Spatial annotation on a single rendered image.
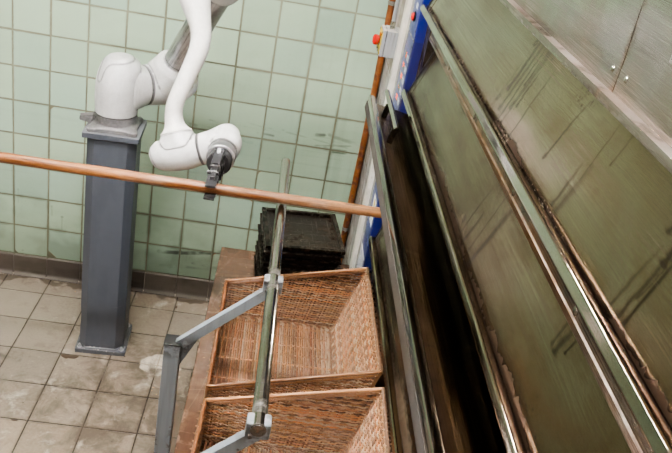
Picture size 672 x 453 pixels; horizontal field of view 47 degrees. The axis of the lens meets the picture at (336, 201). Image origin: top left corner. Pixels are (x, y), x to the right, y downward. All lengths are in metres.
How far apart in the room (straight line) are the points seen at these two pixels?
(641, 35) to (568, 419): 0.49
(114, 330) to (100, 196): 0.62
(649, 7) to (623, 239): 0.29
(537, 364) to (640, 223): 0.30
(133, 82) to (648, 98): 2.19
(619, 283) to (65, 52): 2.84
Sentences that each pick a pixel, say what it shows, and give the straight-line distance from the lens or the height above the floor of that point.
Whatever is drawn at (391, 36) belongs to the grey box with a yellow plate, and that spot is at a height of 1.49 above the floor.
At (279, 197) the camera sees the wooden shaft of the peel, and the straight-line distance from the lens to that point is 2.15.
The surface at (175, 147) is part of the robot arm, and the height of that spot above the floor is 1.17.
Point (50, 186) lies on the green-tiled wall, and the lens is 3.70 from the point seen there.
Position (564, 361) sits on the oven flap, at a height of 1.57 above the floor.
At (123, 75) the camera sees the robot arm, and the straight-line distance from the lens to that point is 2.88.
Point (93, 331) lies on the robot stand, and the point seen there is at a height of 0.11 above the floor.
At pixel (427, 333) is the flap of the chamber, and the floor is 1.41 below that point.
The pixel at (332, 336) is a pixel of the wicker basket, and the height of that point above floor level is 0.59.
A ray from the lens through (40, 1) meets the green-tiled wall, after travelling 3.42.
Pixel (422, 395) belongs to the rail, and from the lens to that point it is 1.16.
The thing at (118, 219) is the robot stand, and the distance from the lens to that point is 3.09.
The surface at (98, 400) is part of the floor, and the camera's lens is 3.23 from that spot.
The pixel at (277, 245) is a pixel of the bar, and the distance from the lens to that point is 1.97.
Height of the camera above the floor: 2.15
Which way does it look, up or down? 26 degrees down
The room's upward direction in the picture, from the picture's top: 11 degrees clockwise
